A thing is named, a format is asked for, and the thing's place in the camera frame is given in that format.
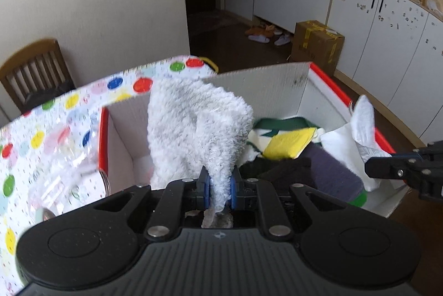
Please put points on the dark purple cloth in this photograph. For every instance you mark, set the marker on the dark purple cloth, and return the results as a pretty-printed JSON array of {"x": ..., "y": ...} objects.
[{"x": 328, "y": 175}]

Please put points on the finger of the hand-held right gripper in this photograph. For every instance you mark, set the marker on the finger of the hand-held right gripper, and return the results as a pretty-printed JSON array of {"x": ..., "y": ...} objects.
[
  {"x": 431, "y": 151},
  {"x": 384, "y": 167}
]

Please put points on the brown cardboard box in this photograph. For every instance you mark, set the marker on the brown cardboard box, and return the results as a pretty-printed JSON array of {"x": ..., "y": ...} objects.
[{"x": 316, "y": 47}]

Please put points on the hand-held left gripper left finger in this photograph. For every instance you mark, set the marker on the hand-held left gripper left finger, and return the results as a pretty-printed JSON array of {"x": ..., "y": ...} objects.
[{"x": 206, "y": 190}]

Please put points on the white and wood wall cabinet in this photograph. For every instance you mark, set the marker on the white and wood wall cabinet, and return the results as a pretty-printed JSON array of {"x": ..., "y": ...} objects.
[{"x": 380, "y": 22}]

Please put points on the red cardboard box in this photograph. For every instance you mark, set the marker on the red cardboard box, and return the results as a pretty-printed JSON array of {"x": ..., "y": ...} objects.
[{"x": 242, "y": 88}]

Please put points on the yellow cloth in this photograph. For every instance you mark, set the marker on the yellow cloth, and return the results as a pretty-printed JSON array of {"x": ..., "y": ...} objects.
[{"x": 287, "y": 144}]

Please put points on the wooden slatted chair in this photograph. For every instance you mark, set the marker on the wooden slatted chair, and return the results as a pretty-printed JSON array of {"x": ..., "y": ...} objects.
[{"x": 34, "y": 74}]

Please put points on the yellow object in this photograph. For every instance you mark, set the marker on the yellow object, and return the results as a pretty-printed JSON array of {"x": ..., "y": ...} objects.
[{"x": 211, "y": 63}]

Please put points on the brown slipper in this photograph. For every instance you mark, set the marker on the brown slipper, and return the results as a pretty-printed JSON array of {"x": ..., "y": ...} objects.
[{"x": 258, "y": 29}]

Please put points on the clear plastic bag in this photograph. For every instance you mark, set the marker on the clear plastic bag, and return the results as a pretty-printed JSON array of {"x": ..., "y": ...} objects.
[{"x": 69, "y": 161}]

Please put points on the white slipper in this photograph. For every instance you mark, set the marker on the white slipper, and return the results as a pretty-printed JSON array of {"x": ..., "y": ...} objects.
[
  {"x": 258, "y": 38},
  {"x": 283, "y": 39}
]

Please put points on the white fluffy towel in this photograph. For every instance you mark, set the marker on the white fluffy towel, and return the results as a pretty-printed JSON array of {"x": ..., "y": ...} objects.
[{"x": 180, "y": 130}]

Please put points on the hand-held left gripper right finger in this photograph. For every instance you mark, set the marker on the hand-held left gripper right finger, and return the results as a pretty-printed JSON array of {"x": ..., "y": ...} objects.
[{"x": 232, "y": 192}]

